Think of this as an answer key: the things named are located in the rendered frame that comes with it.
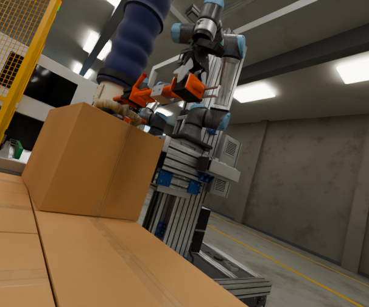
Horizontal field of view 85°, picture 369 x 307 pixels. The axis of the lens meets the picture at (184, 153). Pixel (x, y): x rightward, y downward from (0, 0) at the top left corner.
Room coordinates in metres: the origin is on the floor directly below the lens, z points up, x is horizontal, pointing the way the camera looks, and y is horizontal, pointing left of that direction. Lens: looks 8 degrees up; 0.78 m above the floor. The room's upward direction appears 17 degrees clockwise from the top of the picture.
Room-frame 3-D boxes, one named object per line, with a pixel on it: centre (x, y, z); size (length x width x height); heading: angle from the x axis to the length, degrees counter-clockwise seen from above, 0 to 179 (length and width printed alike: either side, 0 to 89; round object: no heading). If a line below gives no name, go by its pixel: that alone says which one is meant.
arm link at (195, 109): (1.25, -0.01, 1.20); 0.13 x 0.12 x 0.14; 71
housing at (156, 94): (0.73, 0.14, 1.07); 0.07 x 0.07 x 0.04; 43
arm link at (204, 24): (0.64, 0.06, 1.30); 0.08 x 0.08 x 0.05
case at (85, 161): (1.07, 0.46, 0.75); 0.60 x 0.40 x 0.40; 43
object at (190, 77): (0.63, 0.06, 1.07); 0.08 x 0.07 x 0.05; 43
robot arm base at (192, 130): (1.25, 0.00, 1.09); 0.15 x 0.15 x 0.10
